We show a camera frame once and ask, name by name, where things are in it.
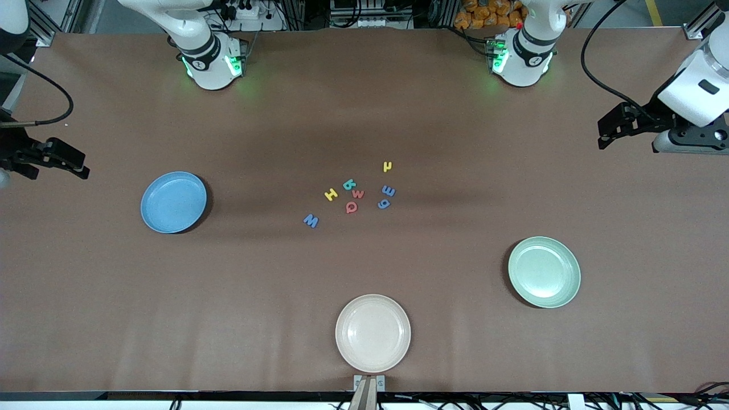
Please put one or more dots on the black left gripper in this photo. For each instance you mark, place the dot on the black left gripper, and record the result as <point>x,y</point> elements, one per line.
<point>651,121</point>

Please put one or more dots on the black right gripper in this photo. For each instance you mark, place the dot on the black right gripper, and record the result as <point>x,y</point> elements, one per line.
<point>12,149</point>

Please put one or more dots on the blue three-pronged foam letter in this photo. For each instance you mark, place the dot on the blue three-pronged foam letter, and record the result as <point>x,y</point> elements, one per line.
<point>388,191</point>

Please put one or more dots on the blue foam letter W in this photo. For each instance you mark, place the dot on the blue foam letter W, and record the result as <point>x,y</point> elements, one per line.
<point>310,221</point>

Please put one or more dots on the blue round foam letter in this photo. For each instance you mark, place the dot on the blue round foam letter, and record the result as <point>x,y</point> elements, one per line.
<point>380,204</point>

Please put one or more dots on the yellow foam letter H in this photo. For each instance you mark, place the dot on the yellow foam letter H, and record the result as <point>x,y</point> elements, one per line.
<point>331,194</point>

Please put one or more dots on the small red foam letter w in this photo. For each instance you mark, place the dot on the small red foam letter w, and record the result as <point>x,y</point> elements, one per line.
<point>357,194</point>

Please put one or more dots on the teal foam letter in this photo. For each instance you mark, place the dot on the teal foam letter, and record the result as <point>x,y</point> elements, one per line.
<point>349,184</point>

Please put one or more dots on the red foam letter Q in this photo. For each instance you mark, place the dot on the red foam letter Q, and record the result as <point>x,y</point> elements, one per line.
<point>347,207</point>

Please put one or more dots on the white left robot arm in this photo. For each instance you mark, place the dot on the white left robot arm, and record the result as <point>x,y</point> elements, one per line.
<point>521,62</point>

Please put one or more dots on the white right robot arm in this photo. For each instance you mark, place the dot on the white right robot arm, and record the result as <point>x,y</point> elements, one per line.
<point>208,62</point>

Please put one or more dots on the blue plate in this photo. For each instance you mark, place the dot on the blue plate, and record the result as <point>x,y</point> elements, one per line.
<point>171,202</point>

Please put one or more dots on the green plate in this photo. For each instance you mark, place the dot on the green plate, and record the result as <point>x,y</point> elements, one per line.
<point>544,272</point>

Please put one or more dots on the beige plate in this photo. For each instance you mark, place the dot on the beige plate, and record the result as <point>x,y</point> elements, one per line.
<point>373,333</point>

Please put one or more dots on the grey base connector box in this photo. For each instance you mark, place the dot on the grey base connector box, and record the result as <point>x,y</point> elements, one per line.
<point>492,48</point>
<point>242,51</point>

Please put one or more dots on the pile of orange bags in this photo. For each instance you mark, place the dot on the pile of orange bags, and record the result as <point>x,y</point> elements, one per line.
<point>484,14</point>

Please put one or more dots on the white power strip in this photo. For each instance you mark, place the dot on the white power strip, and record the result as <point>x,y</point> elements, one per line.
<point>250,12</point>

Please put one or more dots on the grey electronics rack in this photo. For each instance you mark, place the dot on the grey electronics rack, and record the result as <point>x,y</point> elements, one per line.
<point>370,14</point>

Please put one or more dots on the aluminium frame post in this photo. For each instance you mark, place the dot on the aluminium frame post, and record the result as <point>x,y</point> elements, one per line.
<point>697,28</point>
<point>45,28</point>

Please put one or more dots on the black table edge rail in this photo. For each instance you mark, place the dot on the black table edge rail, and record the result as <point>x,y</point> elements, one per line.
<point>171,396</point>

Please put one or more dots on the metal table edge bracket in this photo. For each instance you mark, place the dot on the metal table edge bracket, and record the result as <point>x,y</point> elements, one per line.
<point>369,393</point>

